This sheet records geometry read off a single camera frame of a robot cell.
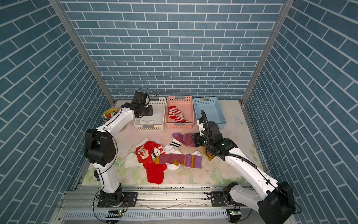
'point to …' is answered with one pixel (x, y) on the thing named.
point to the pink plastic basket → (185, 105)
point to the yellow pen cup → (109, 113)
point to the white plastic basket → (156, 122)
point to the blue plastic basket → (212, 109)
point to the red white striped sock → (174, 113)
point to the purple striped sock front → (191, 161)
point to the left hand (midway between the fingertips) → (153, 110)
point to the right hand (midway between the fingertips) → (194, 136)
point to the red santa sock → (155, 171)
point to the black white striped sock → (175, 144)
